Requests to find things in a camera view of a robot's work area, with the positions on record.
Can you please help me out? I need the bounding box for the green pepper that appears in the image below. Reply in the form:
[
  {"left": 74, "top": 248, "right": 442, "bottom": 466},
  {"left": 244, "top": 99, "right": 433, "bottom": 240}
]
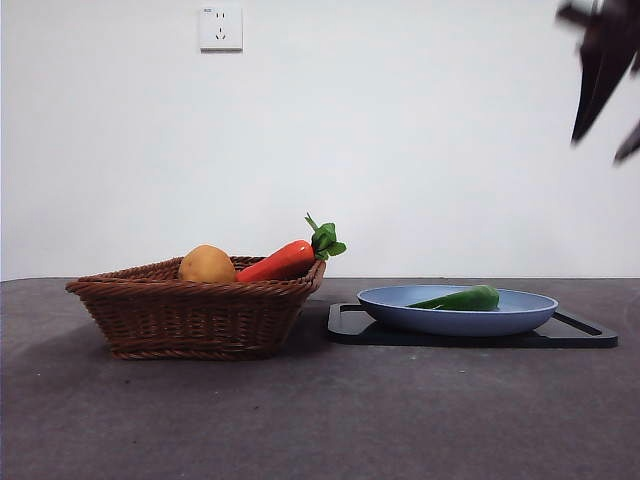
[{"left": 404, "top": 284, "right": 501, "bottom": 312}]

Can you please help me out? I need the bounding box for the blue round plate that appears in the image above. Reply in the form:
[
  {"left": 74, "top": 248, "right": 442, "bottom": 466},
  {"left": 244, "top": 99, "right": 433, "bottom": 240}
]
[{"left": 356, "top": 284, "right": 560, "bottom": 338}]

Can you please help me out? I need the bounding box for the black flat tray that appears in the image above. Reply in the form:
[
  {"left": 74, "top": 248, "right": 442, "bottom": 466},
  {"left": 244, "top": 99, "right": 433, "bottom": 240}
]
[{"left": 326, "top": 301, "right": 620, "bottom": 348}]

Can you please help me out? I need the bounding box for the orange carrot with green leaves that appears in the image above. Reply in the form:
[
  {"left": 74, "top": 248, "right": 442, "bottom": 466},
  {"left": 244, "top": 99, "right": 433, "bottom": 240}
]
[{"left": 234, "top": 213, "right": 348, "bottom": 284}]

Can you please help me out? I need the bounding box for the yellow-brown potato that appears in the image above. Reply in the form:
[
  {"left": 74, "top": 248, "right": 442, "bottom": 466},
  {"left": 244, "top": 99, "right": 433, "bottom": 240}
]
[{"left": 178, "top": 243, "right": 237, "bottom": 284}]

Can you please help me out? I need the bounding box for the brown wicker basket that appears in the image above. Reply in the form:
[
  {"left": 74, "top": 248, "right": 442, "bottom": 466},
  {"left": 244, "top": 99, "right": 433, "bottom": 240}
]
[{"left": 65, "top": 255, "right": 327, "bottom": 362}]

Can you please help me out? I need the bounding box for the white wall socket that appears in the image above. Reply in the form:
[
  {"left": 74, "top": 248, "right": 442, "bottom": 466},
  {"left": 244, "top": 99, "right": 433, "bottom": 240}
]
[{"left": 199, "top": 6, "right": 245, "bottom": 54}]

